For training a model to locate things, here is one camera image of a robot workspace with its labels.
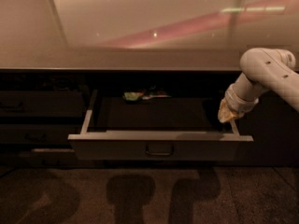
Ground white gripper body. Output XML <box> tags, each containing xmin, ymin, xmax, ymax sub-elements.
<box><xmin>224</xmin><ymin>85</ymin><xmax>259</xmax><ymax>113</ymax></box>

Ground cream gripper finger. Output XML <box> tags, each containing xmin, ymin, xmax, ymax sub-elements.
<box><xmin>218</xmin><ymin>99</ymin><xmax>232</xmax><ymax>123</ymax></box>
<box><xmin>226</xmin><ymin>111</ymin><xmax>245</xmax><ymax>122</ymax></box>

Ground dark drawer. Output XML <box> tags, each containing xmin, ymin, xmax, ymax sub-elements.
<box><xmin>0</xmin><ymin>91</ymin><xmax>85</xmax><ymax>118</ymax></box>
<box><xmin>0</xmin><ymin>149</ymin><xmax>78</xmax><ymax>168</ymax></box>
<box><xmin>0</xmin><ymin>124</ymin><xmax>80</xmax><ymax>145</ymax></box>
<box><xmin>68</xmin><ymin>91</ymin><xmax>253</xmax><ymax>161</ymax></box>

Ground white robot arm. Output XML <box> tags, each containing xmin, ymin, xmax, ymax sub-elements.
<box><xmin>218</xmin><ymin>48</ymin><xmax>299</xmax><ymax>123</ymax></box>

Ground dark items in left drawer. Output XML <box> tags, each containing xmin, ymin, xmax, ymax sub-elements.
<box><xmin>0</xmin><ymin>74</ymin><xmax>78</xmax><ymax>91</ymax></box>

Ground pale flat item bottom drawer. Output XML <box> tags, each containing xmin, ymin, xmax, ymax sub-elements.
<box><xmin>31</xmin><ymin>148</ymin><xmax>75</xmax><ymax>153</ymax></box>

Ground green snack bag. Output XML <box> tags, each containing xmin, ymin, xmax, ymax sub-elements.
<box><xmin>121</xmin><ymin>90</ymin><xmax>172</xmax><ymax>103</ymax></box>

